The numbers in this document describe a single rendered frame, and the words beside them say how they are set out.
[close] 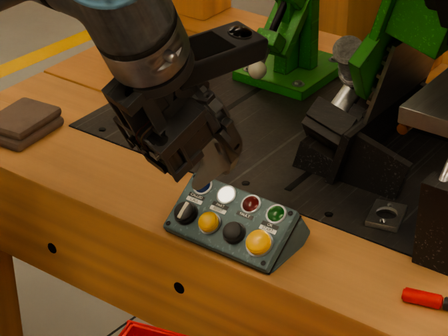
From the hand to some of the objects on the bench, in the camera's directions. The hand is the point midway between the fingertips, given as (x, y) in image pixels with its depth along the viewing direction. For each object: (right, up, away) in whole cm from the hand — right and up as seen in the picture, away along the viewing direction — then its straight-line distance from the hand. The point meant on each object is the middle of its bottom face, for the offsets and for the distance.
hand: (225, 160), depth 103 cm
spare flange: (+20, -7, +16) cm, 26 cm away
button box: (+1, -12, +15) cm, 19 cm away
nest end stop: (+13, +1, +25) cm, 28 cm away
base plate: (+34, -4, +25) cm, 42 cm away
